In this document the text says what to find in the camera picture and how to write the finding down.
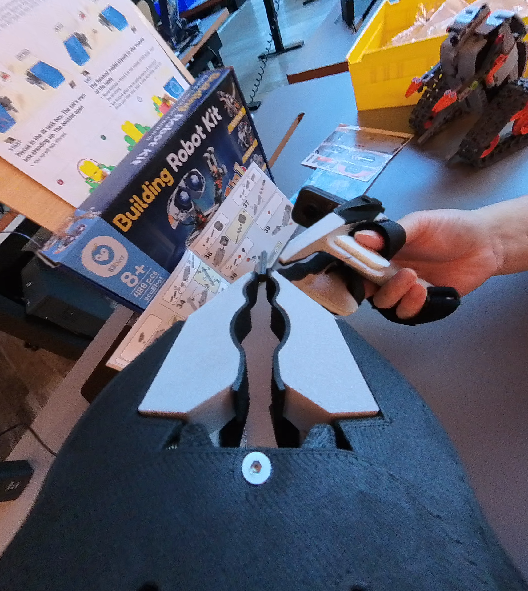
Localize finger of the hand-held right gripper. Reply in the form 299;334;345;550
277;215;354;283

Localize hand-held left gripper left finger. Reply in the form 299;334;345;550
138;272;259;448

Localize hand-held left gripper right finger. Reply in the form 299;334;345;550
266;270;381;448

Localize person's right forearm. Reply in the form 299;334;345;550
486;182;528;280

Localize person's right hand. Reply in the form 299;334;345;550
354;210;500;319

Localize blue printed leaflet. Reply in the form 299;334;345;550
300;124;414;184

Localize open instruction booklet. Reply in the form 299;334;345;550
106;162;294;372

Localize yellow bin with plastic bags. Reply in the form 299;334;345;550
346;0;528;112

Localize dark grey cabinet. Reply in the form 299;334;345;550
22;256;122;333

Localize robot kit box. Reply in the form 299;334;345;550
42;67;276;311

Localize black orange toy vehicle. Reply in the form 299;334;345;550
405;4;528;168

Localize white colourful toy box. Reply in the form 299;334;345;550
0;0;195;208

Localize black floor cable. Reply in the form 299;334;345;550
246;44;276;111

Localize black desk leg frame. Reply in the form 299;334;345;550
262;0;305;54

